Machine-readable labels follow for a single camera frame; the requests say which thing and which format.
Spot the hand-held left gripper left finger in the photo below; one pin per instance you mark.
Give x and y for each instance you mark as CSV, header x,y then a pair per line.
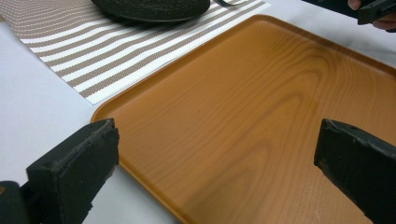
x,y
74,174

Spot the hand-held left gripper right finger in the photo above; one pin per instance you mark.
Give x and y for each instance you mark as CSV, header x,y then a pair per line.
x,y
358,161

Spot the wooden tray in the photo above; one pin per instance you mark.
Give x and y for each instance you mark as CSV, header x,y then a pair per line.
x,y
249,118

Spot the striped placemat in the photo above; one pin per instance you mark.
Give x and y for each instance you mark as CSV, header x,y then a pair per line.
x,y
102,53

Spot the black plate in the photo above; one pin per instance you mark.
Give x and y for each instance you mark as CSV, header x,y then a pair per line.
x,y
152,8

